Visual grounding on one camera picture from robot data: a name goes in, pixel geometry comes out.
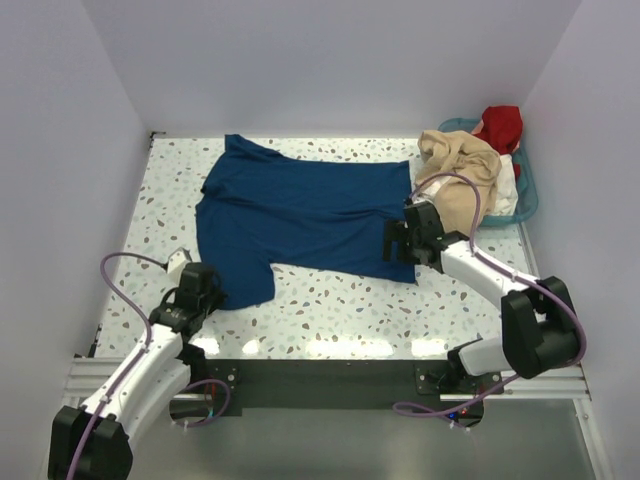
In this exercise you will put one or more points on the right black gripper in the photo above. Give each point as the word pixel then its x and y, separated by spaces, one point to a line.
pixel 394 231

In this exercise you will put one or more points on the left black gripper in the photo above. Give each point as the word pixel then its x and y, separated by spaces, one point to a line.
pixel 218 298

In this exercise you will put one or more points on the blue printed t shirt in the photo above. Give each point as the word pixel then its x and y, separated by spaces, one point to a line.
pixel 260 208

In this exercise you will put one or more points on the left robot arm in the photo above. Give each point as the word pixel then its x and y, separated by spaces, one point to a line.
pixel 97 439

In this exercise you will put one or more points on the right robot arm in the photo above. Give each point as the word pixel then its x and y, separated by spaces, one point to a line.
pixel 540 330

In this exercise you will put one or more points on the beige t shirt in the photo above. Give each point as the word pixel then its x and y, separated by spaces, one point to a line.
pixel 460 172

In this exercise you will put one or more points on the white t shirt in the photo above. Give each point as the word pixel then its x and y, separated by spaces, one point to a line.
pixel 506 195

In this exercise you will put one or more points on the teal laundry basket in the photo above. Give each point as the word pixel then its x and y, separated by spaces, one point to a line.
pixel 527 193

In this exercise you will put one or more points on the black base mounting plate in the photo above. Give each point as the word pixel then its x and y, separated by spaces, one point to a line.
pixel 336 385

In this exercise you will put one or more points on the red t shirt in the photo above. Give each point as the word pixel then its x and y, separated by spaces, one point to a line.
pixel 501 127

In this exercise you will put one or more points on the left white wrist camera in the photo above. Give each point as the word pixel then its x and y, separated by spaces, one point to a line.
pixel 177 261

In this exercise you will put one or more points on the aluminium frame rail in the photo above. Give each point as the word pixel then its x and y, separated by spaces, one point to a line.
pixel 412 352

